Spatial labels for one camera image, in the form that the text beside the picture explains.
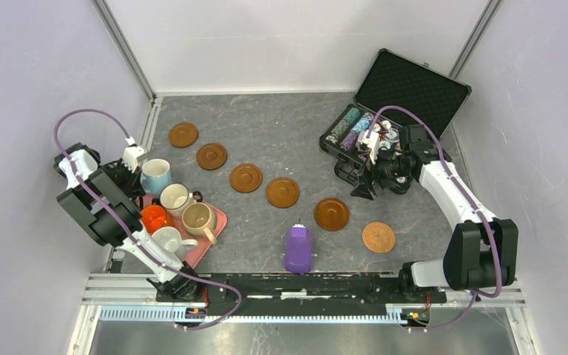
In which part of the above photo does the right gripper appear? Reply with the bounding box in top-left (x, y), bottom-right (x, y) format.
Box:
top-left (350, 143), bottom-right (411, 200)

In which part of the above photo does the light blue mug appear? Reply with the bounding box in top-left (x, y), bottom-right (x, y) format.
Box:
top-left (140, 158), bottom-right (172, 197)

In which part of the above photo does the woven rattan coaster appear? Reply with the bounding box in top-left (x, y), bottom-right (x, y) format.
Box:
top-left (362, 222), bottom-right (396, 254)

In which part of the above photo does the brown wooden coaster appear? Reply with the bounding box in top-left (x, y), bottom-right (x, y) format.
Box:
top-left (168, 122), bottom-right (199, 148)
top-left (266, 177), bottom-right (300, 209)
top-left (196, 143), bottom-right (228, 171)
top-left (314, 197), bottom-right (350, 231)
top-left (229, 163), bottom-right (263, 193)

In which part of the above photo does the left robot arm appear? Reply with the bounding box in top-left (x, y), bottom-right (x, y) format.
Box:
top-left (54, 139), bottom-right (203, 302)

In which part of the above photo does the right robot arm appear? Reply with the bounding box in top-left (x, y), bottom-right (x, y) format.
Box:
top-left (359, 124), bottom-right (518, 302)

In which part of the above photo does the orange mug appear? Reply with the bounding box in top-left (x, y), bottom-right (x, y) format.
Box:
top-left (141, 204), bottom-right (175, 234)

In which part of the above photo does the beige mug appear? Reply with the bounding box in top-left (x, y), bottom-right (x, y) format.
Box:
top-left (181, 202), bottom-right (217, 245)

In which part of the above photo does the black poker chip case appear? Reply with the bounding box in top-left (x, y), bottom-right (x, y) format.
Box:
top-left (319, 49), bottom-right (472, 186)

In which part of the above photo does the purple plastic box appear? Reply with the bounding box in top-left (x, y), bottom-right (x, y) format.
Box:
top-left (283, 223), bottom-right (314, 274)

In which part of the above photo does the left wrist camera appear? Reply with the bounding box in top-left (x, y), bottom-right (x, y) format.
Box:
top-left (122, 137), bottom-right (149, 172)

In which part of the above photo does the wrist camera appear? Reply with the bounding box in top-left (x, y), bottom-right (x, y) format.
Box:
top-left (122, 137), bottom-right (149, 172)
top-left (356, 128), bottom-right (381, 165)

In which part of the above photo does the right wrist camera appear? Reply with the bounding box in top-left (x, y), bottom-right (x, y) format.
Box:
top-left (356, 128), bottom-right (381, 165)

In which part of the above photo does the white mug dark handle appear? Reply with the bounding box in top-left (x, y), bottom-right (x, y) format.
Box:
top-left (159, 183), bottom-right (203, 220)

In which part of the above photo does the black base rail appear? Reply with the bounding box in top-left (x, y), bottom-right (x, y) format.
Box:
top-left (147, 272), bottom-right (447, 317)

